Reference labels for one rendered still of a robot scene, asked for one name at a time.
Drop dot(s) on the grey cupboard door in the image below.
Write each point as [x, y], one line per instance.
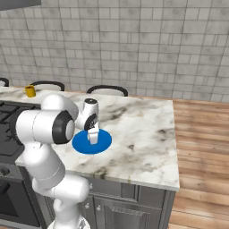
[128, 214]
[86, 213]

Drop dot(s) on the round cupboard knob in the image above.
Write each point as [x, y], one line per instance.
[98, 208]
[86, 205]

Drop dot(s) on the grey drawer front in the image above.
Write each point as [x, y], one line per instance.
[125, 188]

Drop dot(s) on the yellow mug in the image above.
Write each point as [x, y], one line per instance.
[30, 91]

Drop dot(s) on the grey extractor hood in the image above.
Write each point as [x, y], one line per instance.
[18, 3]

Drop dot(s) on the black hob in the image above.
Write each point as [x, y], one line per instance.
[7, 131]

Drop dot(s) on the blue round plate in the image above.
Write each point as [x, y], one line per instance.
[103, 143]

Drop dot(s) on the black chair back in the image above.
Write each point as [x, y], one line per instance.
[107, 88]
[4, 80]
[47, 83]

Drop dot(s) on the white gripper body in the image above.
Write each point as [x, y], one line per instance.
[93, 136]

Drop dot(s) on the round oven knob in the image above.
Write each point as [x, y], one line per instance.
[4, 171]

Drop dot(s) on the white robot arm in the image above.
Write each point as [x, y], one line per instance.
[44, 128]

